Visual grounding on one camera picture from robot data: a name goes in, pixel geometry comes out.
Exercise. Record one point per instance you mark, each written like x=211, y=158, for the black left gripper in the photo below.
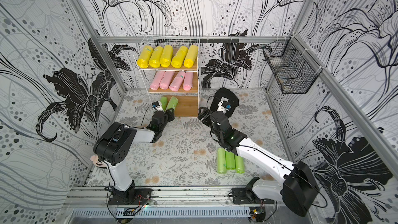
x=170, y=115

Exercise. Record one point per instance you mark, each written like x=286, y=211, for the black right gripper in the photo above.
x=207, y=116

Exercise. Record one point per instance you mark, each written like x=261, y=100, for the green trash bag roll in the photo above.
x=221, y=161
x=230, y=160
x=172, y=104
x=239, y=165
x=164, y=102

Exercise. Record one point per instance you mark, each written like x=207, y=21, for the pink trash bag roll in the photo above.
x=156, y=80
x=166, y=80
x=188, y=81
x=177, y=81

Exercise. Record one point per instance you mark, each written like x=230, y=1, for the yellow trash bag roll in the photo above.
x=154, y=61
x=145, y=55
x=166, y=57
x=191, y=56
x=178, y=59

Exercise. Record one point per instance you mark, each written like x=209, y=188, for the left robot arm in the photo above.
x=113, y=146

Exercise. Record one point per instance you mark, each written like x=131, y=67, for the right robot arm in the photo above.
x=298, y=188

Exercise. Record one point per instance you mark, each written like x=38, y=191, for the black cap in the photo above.
x=224, y=94

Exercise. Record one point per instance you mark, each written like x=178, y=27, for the plush toy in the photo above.
x=98, y=162

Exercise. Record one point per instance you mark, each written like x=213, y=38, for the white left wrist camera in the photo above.
x=157, y=106

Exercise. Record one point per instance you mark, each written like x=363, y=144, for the white wire wooden shelf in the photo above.
x=188, y=100

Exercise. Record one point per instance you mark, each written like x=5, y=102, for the black wire wall basket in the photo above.
x=292, y=72

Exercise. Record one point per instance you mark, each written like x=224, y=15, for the metal base rail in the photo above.
x=175, y=202

